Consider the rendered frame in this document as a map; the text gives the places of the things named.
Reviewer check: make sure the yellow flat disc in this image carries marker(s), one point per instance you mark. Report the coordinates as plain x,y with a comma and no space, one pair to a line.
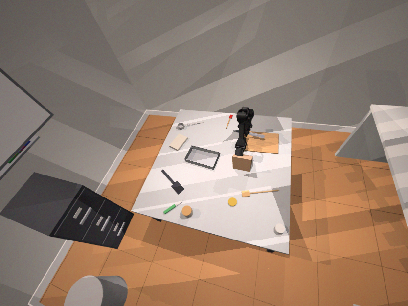
232,202

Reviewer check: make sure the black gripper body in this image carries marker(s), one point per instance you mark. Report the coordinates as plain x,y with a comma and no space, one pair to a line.
247,127

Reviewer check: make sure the black spatula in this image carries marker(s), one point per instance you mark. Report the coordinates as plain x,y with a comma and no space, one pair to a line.
176,186

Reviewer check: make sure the grey cylindrical container with tan lid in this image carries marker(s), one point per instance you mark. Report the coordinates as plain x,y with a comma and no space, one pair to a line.
187,211

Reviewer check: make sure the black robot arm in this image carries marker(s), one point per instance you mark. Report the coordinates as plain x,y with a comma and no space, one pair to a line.
243,115

